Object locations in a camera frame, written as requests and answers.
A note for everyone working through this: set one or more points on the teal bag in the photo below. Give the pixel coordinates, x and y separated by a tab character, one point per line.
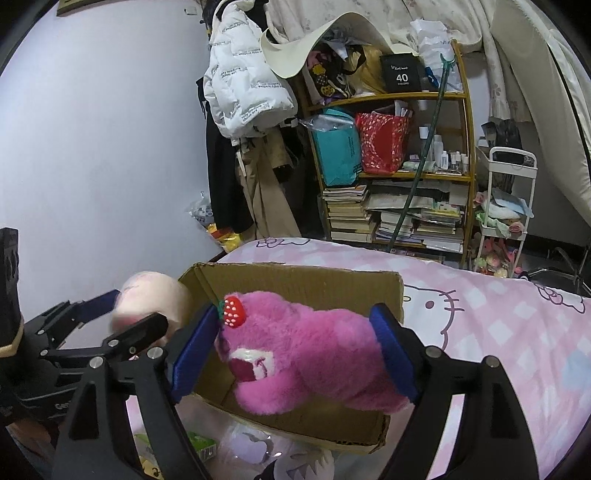
337	152

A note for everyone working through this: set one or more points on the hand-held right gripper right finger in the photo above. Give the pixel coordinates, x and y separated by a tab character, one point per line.
392	350

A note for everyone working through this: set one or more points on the brown cardboard box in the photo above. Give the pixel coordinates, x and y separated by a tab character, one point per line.
295	281

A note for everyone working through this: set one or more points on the black bag with yellow flowers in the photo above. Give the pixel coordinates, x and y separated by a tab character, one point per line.
323	78

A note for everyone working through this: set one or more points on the row of small cosmetic bottles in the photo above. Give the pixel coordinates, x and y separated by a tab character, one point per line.
443	157

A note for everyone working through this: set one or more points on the black hanging coat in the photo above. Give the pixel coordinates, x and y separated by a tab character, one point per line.
221	184

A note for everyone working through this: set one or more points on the black box with white print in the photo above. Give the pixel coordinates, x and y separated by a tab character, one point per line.
401	71

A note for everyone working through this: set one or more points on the bamboo shelf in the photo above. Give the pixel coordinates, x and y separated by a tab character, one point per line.
467	138

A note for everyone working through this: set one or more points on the brown wall frame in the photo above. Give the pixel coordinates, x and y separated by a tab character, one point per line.
74	7

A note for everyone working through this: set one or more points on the pale pink plush toy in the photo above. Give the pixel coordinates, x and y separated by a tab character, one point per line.
157	295

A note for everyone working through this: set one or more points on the cream wide-brim hat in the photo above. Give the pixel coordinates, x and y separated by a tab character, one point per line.
286	50

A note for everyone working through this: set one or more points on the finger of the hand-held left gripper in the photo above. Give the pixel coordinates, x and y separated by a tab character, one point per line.
138	330
99	304

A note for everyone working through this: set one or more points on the green pole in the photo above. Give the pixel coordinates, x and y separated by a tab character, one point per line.
418	184

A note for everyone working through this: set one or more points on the beige hanging coat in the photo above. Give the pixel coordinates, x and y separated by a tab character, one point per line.
268	198

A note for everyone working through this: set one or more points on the white plastic bag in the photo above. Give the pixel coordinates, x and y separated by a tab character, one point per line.
434	46

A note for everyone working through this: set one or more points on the pink cat printed bed sheet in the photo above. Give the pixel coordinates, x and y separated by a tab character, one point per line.
485	332

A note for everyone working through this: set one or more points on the cream folded mattress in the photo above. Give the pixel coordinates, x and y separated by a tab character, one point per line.
554	115

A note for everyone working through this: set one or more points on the yellow brown bag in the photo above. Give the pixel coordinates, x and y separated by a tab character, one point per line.
364	69

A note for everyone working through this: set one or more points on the dark hanging garment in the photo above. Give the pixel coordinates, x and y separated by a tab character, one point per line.
304	194

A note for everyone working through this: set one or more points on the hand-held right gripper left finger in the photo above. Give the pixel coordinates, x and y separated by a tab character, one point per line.
194	355

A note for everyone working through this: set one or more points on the plastic bag of plush toys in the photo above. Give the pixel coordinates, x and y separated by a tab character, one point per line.
221	235

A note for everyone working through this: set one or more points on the stack of books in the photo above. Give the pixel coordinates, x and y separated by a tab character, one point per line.
351	212

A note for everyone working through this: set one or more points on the white trolley cart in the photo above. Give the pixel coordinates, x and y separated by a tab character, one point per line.
508	154

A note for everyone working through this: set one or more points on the red patterned gift bag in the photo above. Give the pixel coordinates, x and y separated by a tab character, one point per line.
383	143

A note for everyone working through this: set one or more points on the pink bear plush toy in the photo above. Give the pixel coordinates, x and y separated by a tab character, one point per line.
314	341

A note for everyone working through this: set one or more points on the clear plastic bag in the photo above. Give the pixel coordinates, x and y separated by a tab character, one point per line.
323	122

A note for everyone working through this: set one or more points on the green packet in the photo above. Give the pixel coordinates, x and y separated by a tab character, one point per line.
203	445

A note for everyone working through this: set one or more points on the white puffer jacket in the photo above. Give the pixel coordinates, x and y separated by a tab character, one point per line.
244	83

